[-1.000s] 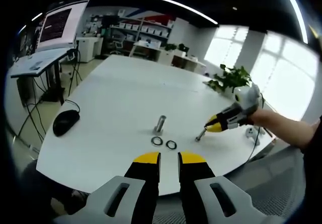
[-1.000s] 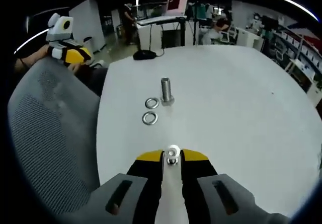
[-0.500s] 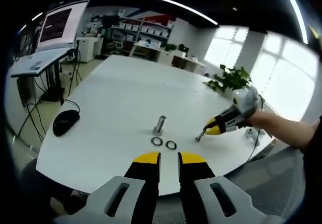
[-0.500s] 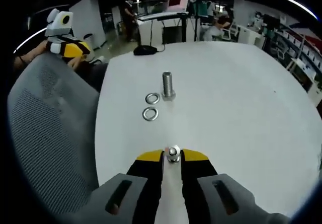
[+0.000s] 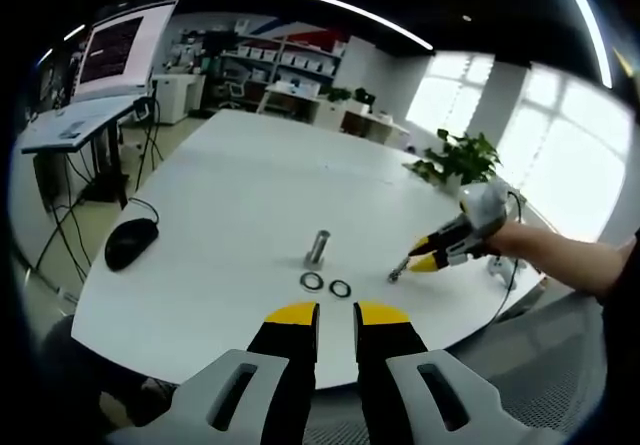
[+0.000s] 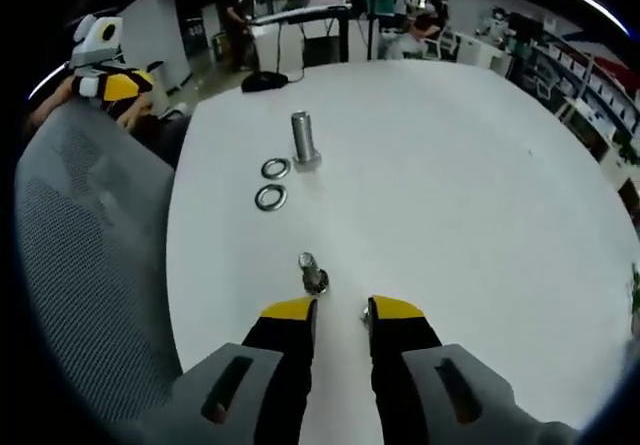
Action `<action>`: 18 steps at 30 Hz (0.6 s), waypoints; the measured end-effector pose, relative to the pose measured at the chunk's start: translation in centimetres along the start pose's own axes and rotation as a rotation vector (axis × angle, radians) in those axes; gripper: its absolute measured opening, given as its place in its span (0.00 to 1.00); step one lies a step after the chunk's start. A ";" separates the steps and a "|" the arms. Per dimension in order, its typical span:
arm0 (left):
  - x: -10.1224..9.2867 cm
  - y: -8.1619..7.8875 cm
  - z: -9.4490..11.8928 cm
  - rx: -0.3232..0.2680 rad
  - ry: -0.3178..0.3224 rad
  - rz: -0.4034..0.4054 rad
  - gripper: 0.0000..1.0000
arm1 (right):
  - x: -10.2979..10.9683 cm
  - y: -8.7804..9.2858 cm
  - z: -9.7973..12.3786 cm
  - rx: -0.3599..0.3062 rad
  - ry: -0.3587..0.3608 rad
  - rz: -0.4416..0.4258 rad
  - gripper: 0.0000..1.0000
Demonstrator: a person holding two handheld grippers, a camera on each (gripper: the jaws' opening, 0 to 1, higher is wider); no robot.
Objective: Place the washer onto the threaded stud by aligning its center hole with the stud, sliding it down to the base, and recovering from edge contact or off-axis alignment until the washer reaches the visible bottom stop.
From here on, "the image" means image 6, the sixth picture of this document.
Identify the white office chair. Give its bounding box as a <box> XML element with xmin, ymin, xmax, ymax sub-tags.
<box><xmin>424</xmin><ymin>29</ymin><xmax>459</xmax><ymax>61</ymax></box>

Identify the shelf with white boxes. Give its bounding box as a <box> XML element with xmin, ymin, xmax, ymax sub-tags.
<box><xmin>519</xmin><ymin>29</ymin><xmax>640</xmax><ymax>134</ymax></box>

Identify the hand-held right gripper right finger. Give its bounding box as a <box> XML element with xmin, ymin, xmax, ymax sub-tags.
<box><xmin>367</xmin><ymin>294</ymin><xmax>584</xmax><ymax>445</ymax></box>

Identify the grey mesh office chair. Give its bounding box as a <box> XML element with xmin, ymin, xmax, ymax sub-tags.
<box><xmin>14</xmin><ymin>99</ymin><xmax>194</xmax><ymax>416</ymax></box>

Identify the white cabinet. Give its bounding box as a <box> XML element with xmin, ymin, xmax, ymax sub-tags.
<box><xmin>119</xmin><ymin>0</ymin><xmax>192</xmax><ymax>92</ymax></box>

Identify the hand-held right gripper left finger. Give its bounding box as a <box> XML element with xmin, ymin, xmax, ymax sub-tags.
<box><xmin>172</xmin><ymin>295</ymin><xmax>319</xmax><ymax>445</ymax></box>

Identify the black computer mouse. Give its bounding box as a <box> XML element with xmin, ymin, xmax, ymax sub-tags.
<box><xmin>240</xmin><ymin>70</ymin><xmax>289</xmax><ymax>92</ymax></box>

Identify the white standing desk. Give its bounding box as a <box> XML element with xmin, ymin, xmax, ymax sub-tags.
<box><xmin>249</xmin><ymin>3</ymin><xmax>351</xmax><ymax>74</ymax></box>

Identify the black cable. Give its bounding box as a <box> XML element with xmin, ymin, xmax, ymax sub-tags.
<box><xmin>277</xmin><ymin>62</ymin><xmax>307</xmax><ymax>86</ymax></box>

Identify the small steel threaded stud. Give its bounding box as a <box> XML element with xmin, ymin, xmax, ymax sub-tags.
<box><xmin>297</xmin><ymin>251</ymin><xmax>331</xmax><ymax>297</ymax></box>

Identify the person's left hand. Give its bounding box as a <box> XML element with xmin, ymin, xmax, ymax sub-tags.
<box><xmin>27</xmin><ymin>77</ymin><xmax>154</xmax><ymax>129</ymax></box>

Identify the large steel threaded stud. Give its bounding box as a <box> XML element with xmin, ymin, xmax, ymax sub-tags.
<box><xmin>290</xmin><ymin>109</ymin><xmax>322</xmax><ymax>171</ymax></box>

